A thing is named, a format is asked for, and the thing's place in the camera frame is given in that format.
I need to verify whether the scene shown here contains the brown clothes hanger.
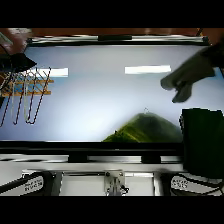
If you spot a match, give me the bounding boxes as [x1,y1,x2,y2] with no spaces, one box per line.
[0,68,54,127]

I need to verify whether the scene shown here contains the dark green garment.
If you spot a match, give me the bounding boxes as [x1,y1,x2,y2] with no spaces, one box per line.
[180,107,224,180]

